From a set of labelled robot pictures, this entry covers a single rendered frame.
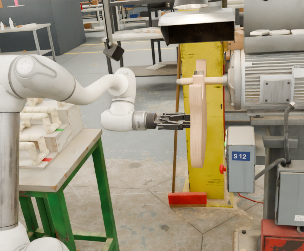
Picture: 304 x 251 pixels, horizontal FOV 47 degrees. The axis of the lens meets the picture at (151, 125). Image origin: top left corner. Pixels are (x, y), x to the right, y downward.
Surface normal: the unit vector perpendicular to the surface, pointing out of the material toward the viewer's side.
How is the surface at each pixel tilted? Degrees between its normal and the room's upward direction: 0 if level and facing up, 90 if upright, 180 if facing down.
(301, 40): 90
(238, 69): 53
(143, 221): 0
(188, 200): 90
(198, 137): 70
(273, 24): 90
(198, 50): 90
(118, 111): 49
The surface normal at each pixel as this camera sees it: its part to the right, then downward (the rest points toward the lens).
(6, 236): 0.47, -0.55
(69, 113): 0.97, 0.00
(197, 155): -0.19, 0.53
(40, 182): -0.09, -0.92
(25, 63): -0.18, -0.21
